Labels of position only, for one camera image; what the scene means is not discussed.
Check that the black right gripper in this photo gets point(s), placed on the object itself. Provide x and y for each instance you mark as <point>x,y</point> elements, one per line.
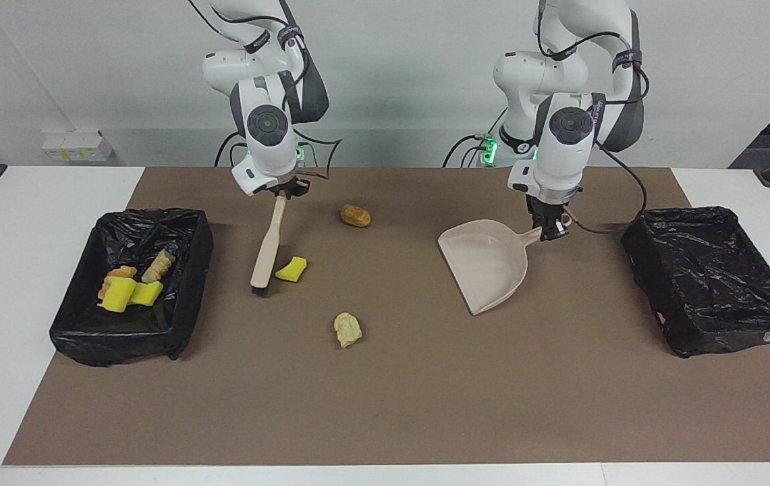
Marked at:
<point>295,187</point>

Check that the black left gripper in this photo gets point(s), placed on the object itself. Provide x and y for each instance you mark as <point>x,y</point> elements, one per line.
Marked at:
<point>545,212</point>

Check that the beige brush with black bristles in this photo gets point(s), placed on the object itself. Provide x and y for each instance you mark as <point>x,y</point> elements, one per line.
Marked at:
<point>268,256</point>

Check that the small yellow sponge piece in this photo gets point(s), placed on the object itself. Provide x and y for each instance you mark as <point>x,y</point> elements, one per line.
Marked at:
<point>292,269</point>

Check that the brown fried bun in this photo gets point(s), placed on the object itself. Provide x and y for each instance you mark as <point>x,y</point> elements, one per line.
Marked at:
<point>355,215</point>

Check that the beige plastic dustpan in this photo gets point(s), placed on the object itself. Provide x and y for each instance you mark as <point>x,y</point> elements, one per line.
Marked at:
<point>486,270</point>

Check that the pale striped croissant roll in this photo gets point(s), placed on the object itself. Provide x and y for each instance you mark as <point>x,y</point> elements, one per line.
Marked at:
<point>158,266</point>

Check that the pale yellow dumpling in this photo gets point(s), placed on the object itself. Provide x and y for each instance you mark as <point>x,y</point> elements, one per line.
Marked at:
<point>347,329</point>

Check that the notched yellow sponge chunk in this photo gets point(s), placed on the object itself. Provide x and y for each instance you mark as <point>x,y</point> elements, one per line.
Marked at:
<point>148,293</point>

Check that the orange striped croissant roll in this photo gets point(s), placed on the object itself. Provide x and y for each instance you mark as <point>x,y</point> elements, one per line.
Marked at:
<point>123,272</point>

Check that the yellow and green sponge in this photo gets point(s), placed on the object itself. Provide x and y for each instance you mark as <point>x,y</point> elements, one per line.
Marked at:
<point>119,295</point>

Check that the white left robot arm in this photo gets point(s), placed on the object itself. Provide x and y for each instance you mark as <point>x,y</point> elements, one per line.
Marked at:
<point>563,162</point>

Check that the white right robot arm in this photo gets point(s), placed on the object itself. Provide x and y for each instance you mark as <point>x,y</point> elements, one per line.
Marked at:
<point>266,158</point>

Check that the black bag lined bin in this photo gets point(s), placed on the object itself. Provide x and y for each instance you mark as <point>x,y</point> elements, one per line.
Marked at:
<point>708,277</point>
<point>128,331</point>

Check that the white power strip box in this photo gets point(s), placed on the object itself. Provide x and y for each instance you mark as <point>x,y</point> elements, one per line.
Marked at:
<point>76,146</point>

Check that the brown table mat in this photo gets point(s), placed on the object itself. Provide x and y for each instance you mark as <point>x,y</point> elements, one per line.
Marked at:
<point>358,418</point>

